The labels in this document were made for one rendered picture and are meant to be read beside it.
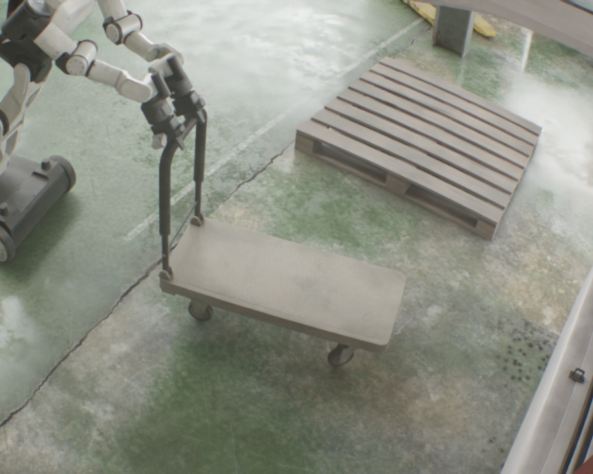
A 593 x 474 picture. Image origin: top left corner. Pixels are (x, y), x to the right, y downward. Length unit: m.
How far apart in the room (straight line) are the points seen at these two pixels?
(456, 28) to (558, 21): 4.04
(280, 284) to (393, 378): 0.56
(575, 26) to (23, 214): 2.53
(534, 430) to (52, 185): 2.29
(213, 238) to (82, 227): 0.68
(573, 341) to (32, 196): 2.30
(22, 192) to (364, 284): 1.53
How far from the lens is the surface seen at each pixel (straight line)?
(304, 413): 2.62
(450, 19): 5.06
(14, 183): 3.29
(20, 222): 3.08
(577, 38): 1.01
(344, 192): 3.48
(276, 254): 2.83
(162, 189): 2.44
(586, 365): 2.35
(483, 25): 5.58
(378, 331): 2.64
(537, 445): 2.09
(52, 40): 2.31
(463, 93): 4.33
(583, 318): 2.50
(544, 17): 1.03
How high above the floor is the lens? 2.17
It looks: 43 degrees down
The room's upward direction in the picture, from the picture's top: 7 degrees clockwise
